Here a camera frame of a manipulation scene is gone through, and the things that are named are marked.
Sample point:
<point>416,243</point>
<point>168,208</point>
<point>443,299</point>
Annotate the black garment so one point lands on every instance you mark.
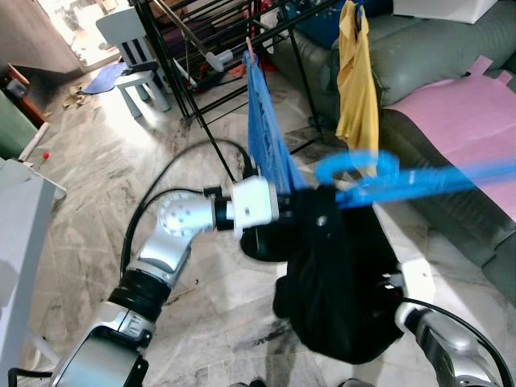
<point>339,274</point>

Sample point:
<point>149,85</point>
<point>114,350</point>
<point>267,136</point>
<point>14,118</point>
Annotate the blue plastic hanger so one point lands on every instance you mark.
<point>359,10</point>
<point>427,184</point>

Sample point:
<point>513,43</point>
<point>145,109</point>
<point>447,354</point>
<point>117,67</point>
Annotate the pink hanger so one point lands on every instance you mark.
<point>250,48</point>

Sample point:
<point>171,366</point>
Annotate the blue shirt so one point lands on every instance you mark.
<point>270,129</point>

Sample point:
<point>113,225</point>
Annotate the yellow polo shirt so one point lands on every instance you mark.
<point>357,89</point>

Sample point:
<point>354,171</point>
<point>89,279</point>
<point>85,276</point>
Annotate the black clothes drying rack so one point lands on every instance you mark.
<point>172,64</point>

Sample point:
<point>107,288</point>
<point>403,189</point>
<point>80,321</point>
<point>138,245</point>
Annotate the white child chair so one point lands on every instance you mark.
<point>141,81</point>

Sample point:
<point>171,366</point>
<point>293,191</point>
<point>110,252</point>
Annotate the blue storage bag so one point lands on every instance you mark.
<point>318,20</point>

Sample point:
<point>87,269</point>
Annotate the blue floor mat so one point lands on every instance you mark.
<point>103,78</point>

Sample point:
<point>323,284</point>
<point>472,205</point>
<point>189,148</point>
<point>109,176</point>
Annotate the small red ball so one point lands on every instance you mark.
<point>46,155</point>

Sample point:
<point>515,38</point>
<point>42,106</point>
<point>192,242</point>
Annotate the light grey folding table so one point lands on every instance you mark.
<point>24,242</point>

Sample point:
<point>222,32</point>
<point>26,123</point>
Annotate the dark green sofa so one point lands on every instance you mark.
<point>419,56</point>

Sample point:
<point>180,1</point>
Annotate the green wooden armchair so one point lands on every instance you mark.
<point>16,121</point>

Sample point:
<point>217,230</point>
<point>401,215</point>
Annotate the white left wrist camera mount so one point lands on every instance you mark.
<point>254,205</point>

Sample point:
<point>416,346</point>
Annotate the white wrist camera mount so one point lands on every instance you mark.
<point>418,286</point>
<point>254,205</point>

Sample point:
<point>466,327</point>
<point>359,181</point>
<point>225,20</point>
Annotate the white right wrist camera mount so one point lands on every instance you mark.
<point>418,286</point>

